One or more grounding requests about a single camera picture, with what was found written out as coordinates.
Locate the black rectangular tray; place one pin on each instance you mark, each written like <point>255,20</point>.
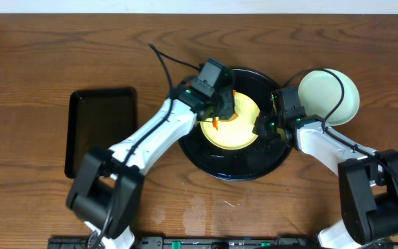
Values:
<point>98,118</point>

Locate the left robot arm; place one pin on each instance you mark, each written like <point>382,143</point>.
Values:
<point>106,191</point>

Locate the orange green sponge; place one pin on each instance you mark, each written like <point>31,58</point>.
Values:
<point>216,122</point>

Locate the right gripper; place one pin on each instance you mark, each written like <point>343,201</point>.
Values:
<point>259,128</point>

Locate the black round tray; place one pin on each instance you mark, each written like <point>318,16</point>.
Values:
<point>254,161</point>

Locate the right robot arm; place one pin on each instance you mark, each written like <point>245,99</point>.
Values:
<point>368,179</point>

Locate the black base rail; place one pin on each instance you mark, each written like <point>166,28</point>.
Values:
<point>281,242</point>

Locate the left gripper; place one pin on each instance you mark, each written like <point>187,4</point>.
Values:
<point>224,107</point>

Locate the yellow plate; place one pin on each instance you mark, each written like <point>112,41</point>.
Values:
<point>235,134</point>

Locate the light blue plate back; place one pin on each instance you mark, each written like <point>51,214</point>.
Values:
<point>319,92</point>

